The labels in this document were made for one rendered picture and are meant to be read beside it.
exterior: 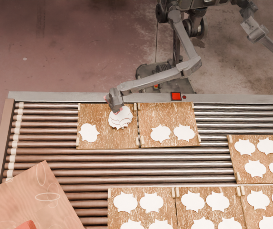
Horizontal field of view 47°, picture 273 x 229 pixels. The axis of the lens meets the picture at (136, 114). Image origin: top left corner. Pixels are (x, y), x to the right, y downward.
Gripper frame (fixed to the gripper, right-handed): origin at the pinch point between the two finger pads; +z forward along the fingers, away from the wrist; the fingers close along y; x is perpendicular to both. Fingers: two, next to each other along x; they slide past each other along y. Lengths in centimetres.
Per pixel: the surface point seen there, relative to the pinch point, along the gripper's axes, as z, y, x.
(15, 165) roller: 17, 0, -69
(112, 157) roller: 16.5, 24.6, -12.5
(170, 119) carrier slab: 14.5, 19.1, 36.2
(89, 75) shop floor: 109, -106, 32
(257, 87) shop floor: 107, -5, 196
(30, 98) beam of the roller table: 18, -43, -43
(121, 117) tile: 8.1, 4.6, 4.1
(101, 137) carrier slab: 14.9, 9.1, -12.5
